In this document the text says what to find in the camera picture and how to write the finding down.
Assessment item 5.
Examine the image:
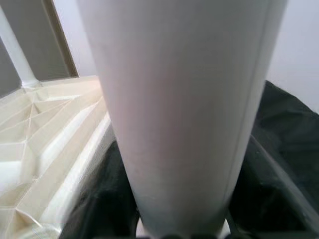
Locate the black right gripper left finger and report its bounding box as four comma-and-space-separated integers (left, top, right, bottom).
61, 139, 141, 239

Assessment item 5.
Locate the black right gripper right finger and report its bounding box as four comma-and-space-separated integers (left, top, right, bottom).
226, 134, 319, 239

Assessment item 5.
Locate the white plastic table top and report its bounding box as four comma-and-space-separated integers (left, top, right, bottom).
0, 74, 118, 239

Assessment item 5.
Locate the white plastic table leg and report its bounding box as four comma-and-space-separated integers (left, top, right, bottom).
75, 0, 290, 239
0, 4, 42, 88

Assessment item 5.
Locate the black table cloth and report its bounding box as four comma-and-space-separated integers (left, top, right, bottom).
249, 79, 319, 202

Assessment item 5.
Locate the beige door frame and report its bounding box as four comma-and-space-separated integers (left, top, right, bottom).
42, 0, 81, 81

